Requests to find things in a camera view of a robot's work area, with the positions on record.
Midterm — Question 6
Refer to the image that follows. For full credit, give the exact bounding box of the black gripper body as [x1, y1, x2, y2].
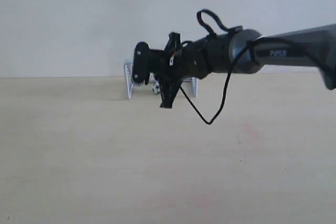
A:
[150, 40, 211, 86]

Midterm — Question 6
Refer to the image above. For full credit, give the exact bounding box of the black and white soccer ball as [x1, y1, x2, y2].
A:
[152, 82, 160, 94]

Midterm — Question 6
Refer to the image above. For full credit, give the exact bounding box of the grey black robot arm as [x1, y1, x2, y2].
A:
[150, 24, 335, 90]

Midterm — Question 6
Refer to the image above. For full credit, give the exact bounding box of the small white soccer goal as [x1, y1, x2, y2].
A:
[123, 59, 198, 99]

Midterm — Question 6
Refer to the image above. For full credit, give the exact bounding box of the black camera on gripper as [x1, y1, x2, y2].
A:
[132, 41, 150, 86]

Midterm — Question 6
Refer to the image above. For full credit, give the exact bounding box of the black cable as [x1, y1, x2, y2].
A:
[178, 9, 336, 126]

